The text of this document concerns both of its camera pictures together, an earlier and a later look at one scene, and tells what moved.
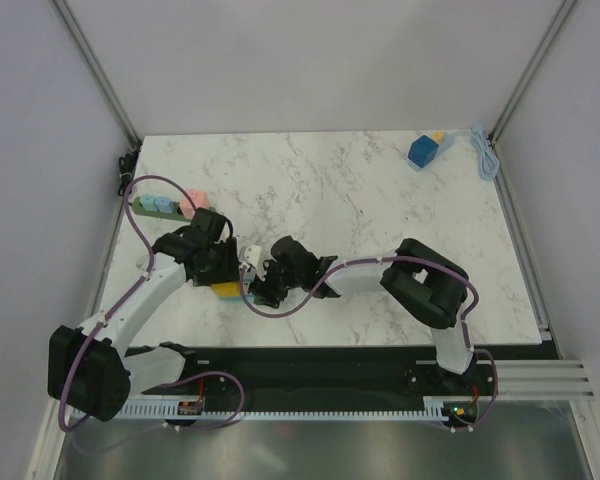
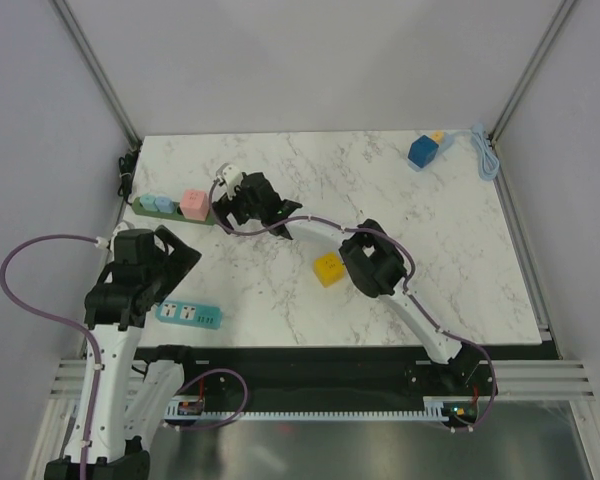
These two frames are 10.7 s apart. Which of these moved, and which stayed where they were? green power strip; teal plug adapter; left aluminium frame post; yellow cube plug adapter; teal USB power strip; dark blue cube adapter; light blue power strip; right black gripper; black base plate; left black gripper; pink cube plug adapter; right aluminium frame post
Moved: right black gripper; left black gripper; yellow cube plug adapter; teal USB power strip
Stayed: pink cube plug adapter; dark blue cube adapter; black base plate; teal plug adapter; right aluminium frame post; green power strip; left aluminium frame post; light blue power strip
